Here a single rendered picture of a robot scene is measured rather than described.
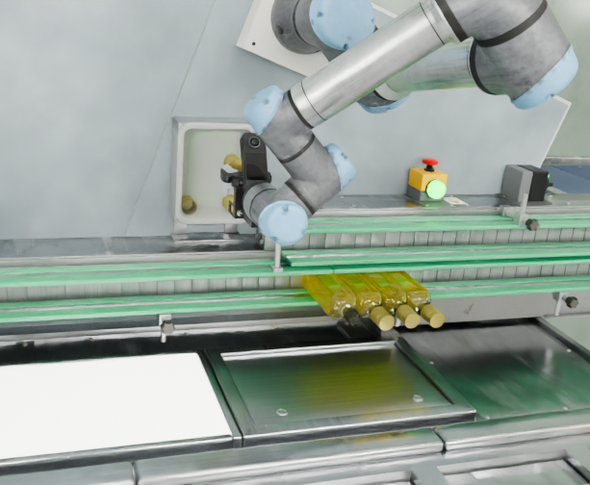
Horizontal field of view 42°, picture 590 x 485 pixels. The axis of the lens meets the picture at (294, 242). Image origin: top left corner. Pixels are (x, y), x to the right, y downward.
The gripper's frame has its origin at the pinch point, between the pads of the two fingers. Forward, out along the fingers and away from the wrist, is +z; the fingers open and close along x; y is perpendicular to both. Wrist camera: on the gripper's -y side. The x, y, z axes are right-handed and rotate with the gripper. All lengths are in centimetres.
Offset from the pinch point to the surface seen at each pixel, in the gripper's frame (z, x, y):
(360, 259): -3.8, 28.5, 20.8
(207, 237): 13.7, -2.5, 20.0
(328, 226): -2.5, 20.7, 13.2
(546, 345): -10, 78, 44
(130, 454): -39, -27, 39
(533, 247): 1, 78, 22
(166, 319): -5.4, -14.9, 31.0
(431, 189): 7, 51, 8
